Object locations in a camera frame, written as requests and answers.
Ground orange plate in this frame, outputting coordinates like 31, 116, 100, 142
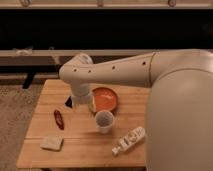
90, 87, 118, 113

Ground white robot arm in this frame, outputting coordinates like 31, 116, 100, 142
59, 49, 213, 171

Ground long wooden rail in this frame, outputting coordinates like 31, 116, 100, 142
0, 49, 149, 66

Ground wooden table board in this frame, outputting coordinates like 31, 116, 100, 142
16, 79, 149, 169

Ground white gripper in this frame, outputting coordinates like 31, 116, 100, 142
65, 84, 93, 108

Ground white plastic bottle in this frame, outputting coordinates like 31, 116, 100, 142
112, 127, 146, 156

